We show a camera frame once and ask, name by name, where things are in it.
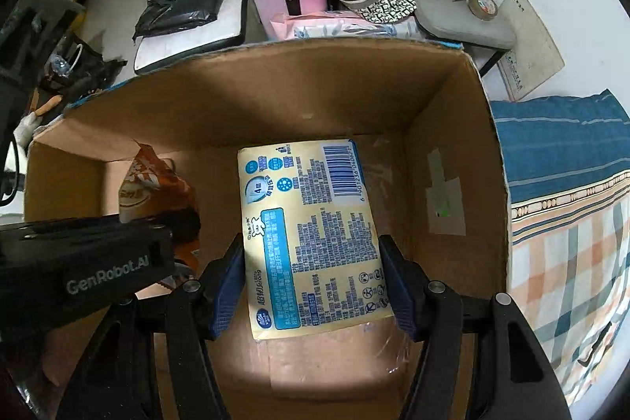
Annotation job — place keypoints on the beige paper board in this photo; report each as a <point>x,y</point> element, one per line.
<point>534,57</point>

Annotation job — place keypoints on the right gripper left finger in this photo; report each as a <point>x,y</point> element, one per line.
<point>198,312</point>

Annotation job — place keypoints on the orange snack bag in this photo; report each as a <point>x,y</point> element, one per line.
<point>151,189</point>

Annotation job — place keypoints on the tape roll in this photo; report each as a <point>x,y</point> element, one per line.
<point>485,10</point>

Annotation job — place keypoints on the plaid checkered quilt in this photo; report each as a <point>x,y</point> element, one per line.
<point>566,162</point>

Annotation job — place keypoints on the pink tissue package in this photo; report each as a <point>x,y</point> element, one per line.
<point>341,24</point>

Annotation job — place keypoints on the brown cardboard box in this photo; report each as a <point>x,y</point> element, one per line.
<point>430,159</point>

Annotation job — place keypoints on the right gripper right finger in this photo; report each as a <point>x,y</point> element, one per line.
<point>430,313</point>

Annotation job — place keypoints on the yellow tissue pack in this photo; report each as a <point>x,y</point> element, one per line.
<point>311,248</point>

